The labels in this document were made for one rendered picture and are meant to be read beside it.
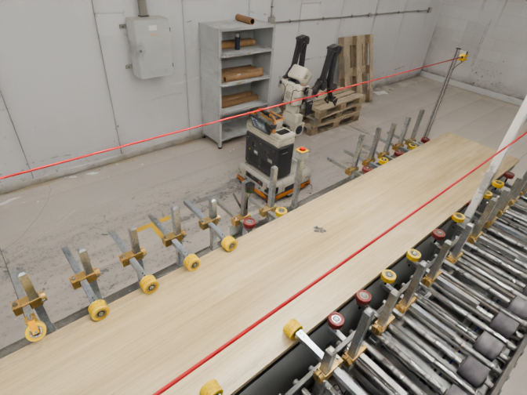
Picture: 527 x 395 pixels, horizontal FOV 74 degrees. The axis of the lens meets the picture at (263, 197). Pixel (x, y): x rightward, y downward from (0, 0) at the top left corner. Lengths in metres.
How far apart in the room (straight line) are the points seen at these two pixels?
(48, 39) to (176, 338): 3.27
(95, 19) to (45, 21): 0.46
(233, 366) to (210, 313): 0.29
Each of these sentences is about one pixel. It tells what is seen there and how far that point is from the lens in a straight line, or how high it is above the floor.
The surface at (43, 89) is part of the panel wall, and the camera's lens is 4.32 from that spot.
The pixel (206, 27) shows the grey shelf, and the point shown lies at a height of 1.52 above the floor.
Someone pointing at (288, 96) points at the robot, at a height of 1.10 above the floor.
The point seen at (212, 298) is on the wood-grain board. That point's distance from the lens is 1.86.
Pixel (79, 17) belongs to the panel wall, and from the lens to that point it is 4.28.
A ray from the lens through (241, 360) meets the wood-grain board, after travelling 1.68.
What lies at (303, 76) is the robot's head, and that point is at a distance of 3.76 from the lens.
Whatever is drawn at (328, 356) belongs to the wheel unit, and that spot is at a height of 1.09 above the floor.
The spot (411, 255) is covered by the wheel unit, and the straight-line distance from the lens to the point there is 2.33.
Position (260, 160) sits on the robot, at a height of 0.44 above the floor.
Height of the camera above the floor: 2.37
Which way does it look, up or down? 36 degrees down
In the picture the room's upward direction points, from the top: 5 degrees clockwise
